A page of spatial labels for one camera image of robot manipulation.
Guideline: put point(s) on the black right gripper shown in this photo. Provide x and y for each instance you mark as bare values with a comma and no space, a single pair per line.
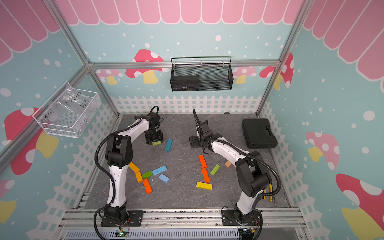
194,139

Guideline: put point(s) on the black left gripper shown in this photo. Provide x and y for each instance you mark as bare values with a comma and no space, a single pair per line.
159,137

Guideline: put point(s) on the lime green short block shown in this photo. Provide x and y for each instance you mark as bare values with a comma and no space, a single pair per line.
156,143

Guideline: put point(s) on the teal long block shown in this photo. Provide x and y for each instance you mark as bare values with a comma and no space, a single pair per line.
168,145

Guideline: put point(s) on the yellow-orange long block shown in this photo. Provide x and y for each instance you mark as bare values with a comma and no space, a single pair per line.
133,167

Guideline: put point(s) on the yellow-orange short block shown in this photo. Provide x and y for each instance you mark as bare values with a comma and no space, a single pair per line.
139,177

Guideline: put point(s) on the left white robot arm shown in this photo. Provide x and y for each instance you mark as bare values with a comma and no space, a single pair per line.
119,154

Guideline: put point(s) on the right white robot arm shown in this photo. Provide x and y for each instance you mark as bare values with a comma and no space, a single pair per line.
256,178

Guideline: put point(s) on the red-orange block upper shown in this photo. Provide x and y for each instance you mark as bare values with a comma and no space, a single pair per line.
202,161

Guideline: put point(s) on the orange block middle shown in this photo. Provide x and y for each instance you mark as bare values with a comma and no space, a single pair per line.
206,175

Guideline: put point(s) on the lime green block right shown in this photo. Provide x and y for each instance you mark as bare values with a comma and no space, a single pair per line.
215,169

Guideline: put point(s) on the light blue long block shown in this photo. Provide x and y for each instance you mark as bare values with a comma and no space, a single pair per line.
159,170

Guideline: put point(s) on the tan wooden short block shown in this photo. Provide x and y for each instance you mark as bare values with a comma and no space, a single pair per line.
228,164

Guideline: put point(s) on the light blue short block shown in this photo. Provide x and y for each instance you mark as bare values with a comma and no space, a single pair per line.
164,178

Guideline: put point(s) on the yellow long block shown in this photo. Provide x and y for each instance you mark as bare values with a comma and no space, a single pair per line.
204,186

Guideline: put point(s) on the orange long block left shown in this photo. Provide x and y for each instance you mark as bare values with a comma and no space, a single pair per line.
147,186

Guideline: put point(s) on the black box in basket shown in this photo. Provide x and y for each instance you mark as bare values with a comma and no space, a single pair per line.
185,83

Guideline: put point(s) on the black plastic tool case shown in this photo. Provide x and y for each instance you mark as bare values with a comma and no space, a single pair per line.
258,134

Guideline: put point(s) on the plastic bag in basket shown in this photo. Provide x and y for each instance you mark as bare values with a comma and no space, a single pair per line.
72,111

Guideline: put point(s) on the green circuit board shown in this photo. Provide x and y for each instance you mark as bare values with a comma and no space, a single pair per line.
122,234

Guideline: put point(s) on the black wire mesh basket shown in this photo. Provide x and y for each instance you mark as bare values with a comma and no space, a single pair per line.
215,73

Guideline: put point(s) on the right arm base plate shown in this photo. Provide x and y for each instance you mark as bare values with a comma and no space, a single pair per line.
236,218

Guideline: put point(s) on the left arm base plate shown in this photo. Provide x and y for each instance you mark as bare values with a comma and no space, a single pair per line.
123,218

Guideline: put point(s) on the clear wire wall basket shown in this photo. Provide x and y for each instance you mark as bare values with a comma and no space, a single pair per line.
39,115

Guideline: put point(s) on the yellow handled pliers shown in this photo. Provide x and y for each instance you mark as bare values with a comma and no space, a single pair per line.
269,199

